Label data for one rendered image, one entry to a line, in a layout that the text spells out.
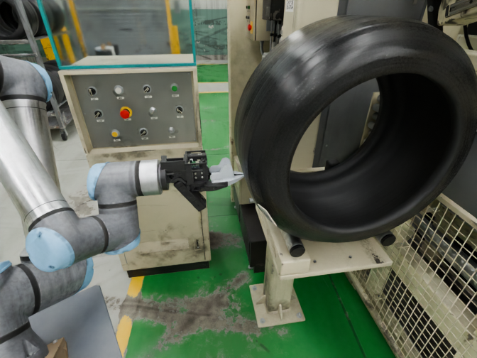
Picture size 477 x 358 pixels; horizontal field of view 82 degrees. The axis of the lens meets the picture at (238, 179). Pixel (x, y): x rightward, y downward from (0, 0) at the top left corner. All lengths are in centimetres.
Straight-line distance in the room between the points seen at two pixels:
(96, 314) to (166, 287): 82
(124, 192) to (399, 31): 66
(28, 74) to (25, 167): 38
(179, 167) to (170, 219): 95
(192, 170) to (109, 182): 19
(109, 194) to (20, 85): 46
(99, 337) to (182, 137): 88
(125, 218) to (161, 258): 114
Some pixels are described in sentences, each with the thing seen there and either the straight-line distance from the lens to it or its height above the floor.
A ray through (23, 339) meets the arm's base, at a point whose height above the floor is 78.
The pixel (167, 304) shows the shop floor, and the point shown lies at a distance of 183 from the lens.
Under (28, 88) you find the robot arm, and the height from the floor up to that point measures 128.
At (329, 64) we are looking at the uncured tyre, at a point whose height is 140.
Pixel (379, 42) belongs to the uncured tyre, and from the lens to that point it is 62.
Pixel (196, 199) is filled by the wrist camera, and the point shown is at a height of 105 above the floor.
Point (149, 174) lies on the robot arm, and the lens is 69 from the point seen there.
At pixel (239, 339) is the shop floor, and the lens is 168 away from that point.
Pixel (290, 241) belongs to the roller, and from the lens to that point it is 82.
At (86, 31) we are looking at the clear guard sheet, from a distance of 134.
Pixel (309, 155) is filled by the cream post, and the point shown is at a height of 100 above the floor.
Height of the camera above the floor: 149
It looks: 32 degrees down
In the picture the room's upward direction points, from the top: straight up
